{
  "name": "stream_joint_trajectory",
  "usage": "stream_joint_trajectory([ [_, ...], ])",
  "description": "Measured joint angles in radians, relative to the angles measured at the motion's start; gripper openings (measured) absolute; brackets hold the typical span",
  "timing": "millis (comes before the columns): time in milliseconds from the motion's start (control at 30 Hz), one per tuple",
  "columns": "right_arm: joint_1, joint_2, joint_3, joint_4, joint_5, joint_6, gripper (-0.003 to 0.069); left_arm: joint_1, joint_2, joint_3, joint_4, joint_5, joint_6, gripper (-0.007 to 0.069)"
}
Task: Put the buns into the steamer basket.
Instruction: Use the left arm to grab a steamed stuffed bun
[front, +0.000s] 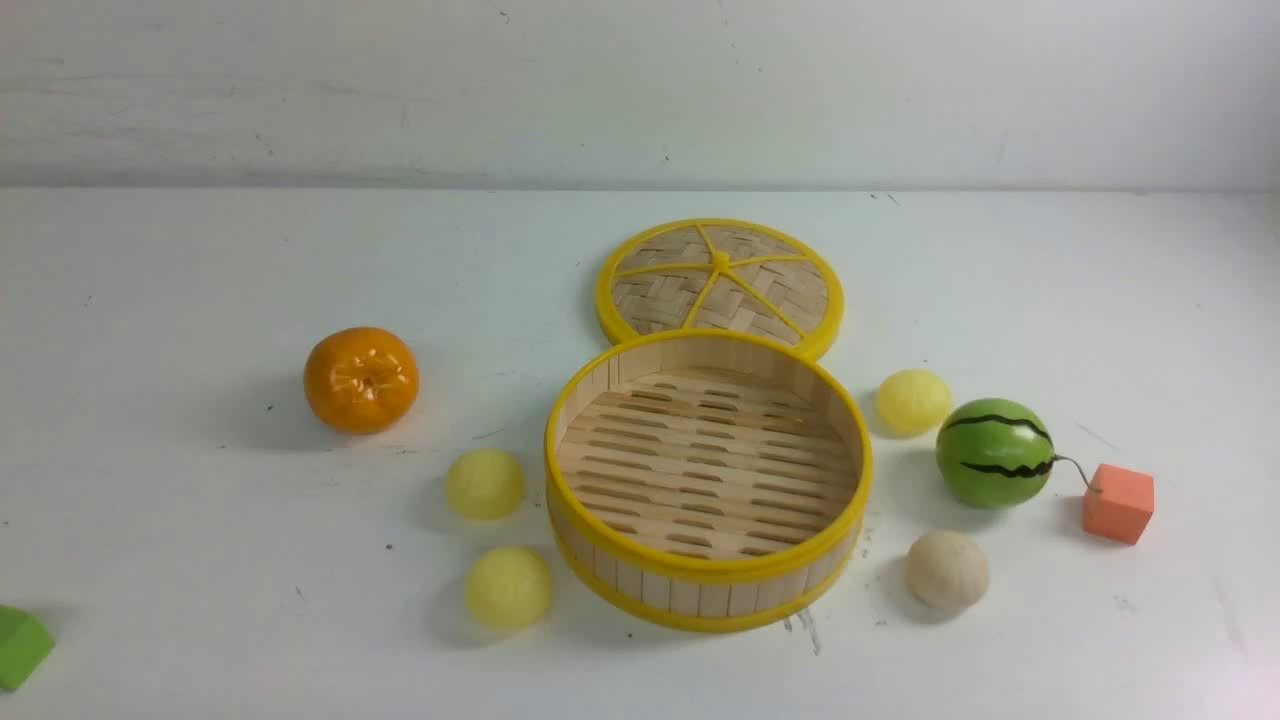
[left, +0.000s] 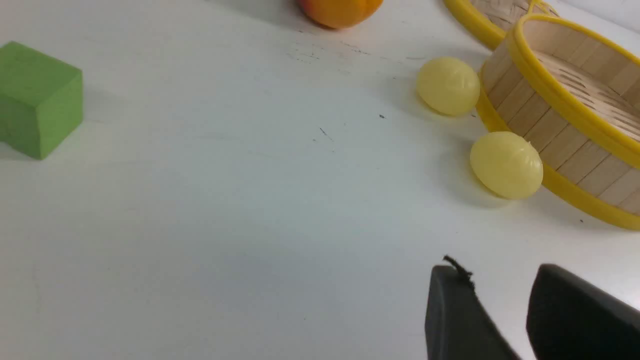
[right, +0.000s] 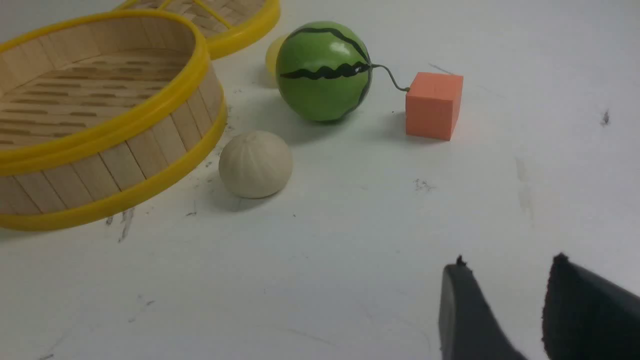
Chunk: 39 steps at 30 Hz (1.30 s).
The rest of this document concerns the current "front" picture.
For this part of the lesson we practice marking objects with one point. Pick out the orange foam cube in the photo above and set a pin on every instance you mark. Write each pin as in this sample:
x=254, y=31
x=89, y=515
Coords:
x=1118, y=504

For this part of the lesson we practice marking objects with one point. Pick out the bamboo steamer tray yellow rim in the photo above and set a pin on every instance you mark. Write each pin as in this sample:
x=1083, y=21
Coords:
x=706, y=480

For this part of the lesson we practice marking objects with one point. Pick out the orange toy tangerine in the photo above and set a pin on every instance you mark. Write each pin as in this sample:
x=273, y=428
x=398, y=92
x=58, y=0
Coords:
x=361, y=380

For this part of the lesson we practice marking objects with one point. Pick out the beige white bun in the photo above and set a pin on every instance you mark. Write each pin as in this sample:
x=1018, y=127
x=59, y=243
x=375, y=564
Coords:
x=947, y=571

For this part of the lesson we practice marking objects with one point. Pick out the yellow bun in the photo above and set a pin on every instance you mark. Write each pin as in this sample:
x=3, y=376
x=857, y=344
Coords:
x=484, y=484
x=913, y=401
x=508, y=588

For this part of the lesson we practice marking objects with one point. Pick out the green toy watermelon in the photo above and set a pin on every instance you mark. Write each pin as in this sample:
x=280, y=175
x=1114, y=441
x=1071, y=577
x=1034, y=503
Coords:
x=994, y=453

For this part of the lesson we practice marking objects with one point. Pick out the woven bamboo steamer lid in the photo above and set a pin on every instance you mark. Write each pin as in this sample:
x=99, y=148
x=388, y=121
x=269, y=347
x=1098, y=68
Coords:
x=720, y=273

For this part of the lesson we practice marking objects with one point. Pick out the green block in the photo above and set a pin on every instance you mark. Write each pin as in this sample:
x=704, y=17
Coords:
x=25, y=642

